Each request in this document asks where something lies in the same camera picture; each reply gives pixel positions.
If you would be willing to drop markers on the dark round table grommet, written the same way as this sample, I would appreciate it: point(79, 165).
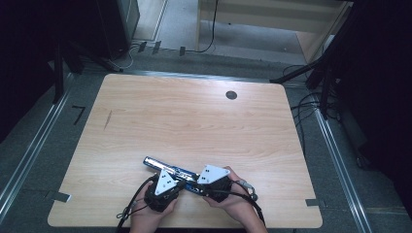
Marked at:
point(231, 95)

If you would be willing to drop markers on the small black block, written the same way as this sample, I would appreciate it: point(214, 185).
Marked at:
point(182, 51)
point(156, 47)
point(142, 47)

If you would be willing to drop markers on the person's left hand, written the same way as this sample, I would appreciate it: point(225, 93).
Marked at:
point(139, 213)

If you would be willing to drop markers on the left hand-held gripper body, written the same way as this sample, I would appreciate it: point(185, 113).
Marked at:
point(165, 184)

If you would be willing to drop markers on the light wooden cabinet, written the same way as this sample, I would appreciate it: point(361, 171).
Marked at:
point(275, 16)

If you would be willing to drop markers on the grey tape strip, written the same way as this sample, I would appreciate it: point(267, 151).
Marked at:
point(60, 196)
point(312, 202)

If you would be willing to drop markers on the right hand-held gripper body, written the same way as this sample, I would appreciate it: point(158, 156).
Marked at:
point(210, 174)

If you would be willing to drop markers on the person's right hand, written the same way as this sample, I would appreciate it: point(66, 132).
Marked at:
point(239, 204)

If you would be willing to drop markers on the dark curtain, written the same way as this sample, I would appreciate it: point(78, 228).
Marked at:
point(26, 48)
point(382, 81)

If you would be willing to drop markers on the metal floor rail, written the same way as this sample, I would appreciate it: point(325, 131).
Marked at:
point(194, 76)
point(343, 171)
point(32, 152)

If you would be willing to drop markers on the black cabinet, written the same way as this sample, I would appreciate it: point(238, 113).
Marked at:
point(113, 26)

